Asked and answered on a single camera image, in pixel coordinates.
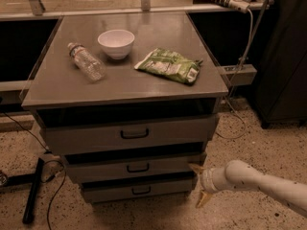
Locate grey metal rail bracket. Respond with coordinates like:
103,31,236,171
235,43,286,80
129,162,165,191
217,64,257,87

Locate white ceramic bowl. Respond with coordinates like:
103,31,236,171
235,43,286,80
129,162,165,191
98,30,135,59

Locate grey drawer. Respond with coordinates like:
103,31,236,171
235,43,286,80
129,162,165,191
66,151,206,183
43,114,219,155
82,176,197,203

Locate black floor cable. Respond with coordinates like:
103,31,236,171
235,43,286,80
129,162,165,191
0,110,67,230

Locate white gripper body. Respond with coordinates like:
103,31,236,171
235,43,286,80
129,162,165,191
201,168,228,194

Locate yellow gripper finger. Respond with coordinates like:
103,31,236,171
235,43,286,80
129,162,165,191
196,190,213,208
189,163,205,174

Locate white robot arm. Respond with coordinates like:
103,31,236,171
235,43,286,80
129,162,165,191
189,160,307,218

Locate green chip bag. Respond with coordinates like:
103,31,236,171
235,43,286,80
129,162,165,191
134,48,202,85

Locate black floor stand leg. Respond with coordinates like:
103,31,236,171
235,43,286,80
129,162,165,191
0,158,44,224

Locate dark cabinet at right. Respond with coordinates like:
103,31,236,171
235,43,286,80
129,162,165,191
251,0,307,128

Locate clear plastic water bottle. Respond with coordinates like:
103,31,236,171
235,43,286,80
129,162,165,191
67,42,106,82

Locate white cable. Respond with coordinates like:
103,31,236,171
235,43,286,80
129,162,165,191
215,9,255,141

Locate grey drawer cabinet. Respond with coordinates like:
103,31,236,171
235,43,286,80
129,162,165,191
22,12,227,191

